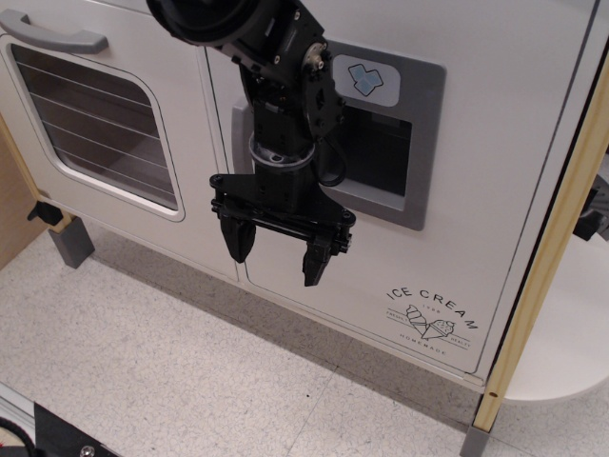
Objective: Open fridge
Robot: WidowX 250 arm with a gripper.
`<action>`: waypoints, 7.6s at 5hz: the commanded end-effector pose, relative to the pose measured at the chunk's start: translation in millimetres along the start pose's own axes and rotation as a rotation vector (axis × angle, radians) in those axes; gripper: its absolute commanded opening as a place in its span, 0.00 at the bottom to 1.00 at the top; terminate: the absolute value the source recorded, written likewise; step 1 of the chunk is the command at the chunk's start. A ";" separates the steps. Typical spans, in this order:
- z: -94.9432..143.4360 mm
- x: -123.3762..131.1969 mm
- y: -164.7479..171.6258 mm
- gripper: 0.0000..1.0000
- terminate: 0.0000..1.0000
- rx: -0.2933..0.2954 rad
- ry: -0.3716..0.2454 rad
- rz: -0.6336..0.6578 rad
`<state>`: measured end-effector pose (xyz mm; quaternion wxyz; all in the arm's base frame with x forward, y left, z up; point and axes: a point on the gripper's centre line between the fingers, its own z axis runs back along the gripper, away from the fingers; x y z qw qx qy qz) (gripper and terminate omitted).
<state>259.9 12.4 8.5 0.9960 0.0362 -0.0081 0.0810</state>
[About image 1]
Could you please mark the black device at right edge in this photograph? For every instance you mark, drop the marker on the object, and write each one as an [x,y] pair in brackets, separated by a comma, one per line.
[594,215]

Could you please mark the white round table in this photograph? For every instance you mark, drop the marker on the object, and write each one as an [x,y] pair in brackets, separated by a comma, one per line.
[566,354]

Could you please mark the wooden panel left edge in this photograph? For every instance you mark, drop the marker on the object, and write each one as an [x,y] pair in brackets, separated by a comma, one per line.
[16,202]

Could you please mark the wooden right side post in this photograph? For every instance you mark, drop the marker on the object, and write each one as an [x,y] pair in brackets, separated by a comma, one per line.
[587,150]

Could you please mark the black clamp on left post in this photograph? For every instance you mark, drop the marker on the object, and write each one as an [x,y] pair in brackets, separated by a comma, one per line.
[48,213]

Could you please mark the white fridge door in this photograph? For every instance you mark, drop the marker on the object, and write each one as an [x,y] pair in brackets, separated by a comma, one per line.
[517,76]

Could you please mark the grey left cabinet leg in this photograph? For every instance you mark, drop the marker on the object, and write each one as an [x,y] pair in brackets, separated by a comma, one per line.
[73,243]

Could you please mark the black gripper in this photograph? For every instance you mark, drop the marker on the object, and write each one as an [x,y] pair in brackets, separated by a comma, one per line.
[291,203]

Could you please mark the black base plate with screw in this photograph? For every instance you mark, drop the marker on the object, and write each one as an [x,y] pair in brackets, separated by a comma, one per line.
[56,437]

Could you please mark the grey ice dispenser panel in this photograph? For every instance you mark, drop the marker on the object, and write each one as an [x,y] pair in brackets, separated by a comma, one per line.
[393,106]

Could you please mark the grey oven door handle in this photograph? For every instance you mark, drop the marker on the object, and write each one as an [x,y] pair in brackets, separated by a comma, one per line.
[16,24]

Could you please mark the grey fridge door handle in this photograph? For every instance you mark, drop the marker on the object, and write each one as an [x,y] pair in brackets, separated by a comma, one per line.
[242,127]

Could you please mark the grey right foot cap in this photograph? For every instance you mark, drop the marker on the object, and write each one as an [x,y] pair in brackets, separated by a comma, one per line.
[475,442]

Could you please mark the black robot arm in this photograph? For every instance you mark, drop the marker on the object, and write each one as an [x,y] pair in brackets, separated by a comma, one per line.
[284,62]

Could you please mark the white oven door with window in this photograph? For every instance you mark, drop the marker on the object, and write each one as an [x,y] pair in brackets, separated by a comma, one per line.
[123,138]

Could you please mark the aluminium rail bottom left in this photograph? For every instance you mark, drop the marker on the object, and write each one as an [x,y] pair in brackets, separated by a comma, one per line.
[18,409]

